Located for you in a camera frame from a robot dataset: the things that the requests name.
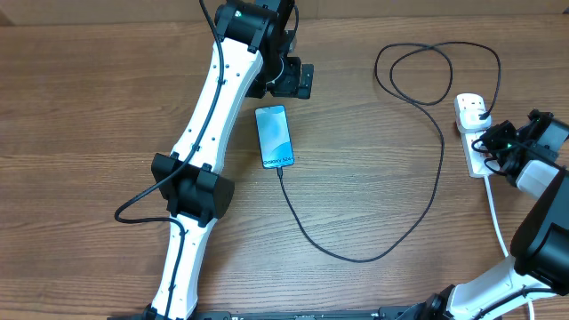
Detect Galaxy smartphone with blue screen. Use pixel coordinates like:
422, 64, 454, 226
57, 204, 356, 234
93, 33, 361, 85
254, 105, 295, 169

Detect black USB charging cable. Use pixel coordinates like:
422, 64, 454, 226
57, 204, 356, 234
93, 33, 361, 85
276, 41, 502, 264

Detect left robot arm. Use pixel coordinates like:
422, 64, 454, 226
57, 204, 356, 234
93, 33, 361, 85
143, 0, 314, 319

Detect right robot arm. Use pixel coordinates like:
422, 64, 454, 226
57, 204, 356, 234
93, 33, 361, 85
401, 109, 568, 320

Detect white charger plug adapter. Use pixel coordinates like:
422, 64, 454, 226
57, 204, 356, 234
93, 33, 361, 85
457, 109, 492, 134

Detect white power strip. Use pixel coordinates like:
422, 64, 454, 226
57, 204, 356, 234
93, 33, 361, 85
453, 93, 500, 178

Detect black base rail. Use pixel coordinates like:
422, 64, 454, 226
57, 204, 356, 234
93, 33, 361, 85
106, 305, 503, 320

